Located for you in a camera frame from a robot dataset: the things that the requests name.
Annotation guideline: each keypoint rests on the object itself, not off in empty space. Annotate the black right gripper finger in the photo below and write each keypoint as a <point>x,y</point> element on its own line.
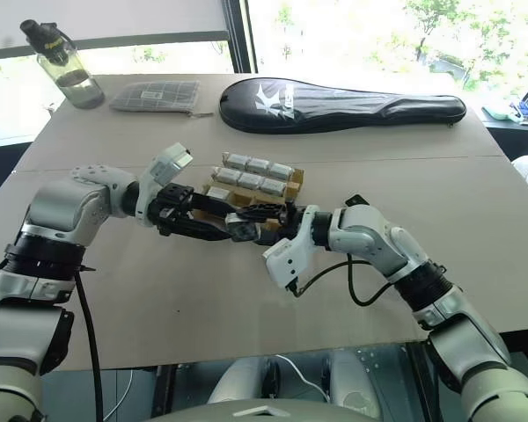
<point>264,211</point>
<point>270,237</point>

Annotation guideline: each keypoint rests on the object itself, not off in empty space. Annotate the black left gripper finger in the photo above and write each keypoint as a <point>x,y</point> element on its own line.
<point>202,230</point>
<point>211,203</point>

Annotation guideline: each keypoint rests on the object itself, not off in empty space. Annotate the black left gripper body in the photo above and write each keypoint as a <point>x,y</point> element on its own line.
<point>169,204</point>

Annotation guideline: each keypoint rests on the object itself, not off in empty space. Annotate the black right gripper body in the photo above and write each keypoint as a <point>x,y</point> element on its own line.
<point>294,217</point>

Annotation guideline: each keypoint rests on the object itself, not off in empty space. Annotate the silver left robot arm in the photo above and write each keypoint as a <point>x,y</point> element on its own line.
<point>66,206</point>

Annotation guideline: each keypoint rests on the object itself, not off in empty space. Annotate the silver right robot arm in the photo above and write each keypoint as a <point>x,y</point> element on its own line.
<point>365,233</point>

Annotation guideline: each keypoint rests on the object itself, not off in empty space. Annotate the cardboard divider tray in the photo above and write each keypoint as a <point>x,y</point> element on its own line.
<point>292,184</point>

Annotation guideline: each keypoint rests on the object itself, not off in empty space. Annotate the grey checkered fabric pouch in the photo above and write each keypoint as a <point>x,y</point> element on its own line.
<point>156,94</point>

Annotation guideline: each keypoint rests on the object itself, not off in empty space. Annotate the black racket case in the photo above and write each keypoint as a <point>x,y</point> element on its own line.
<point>334,105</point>

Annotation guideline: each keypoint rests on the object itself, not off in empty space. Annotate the grey rounded shape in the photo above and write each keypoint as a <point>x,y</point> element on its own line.
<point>237,380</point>

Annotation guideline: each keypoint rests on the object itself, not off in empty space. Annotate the clear water bottle black lid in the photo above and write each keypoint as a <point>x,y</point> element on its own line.
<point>72,74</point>

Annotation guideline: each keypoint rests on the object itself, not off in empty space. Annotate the silver robot torso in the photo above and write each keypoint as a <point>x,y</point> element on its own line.
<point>268,411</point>

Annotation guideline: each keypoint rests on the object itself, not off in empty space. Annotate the green cloth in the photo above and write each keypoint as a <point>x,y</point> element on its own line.
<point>499,113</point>

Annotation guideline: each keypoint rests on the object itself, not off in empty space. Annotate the blue and white box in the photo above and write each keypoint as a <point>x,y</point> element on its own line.
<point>522,112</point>

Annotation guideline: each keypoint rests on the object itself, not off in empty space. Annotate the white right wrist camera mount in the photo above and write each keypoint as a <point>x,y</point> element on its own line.
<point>290,259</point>

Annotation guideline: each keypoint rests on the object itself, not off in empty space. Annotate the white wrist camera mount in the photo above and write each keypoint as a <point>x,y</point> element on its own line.
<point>158,173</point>
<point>290,259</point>

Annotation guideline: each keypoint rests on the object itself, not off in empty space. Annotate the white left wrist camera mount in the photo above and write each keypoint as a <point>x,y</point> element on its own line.
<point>158,173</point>

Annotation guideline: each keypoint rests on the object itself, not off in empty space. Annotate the dark window frame post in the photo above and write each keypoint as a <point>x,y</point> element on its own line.
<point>243,35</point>

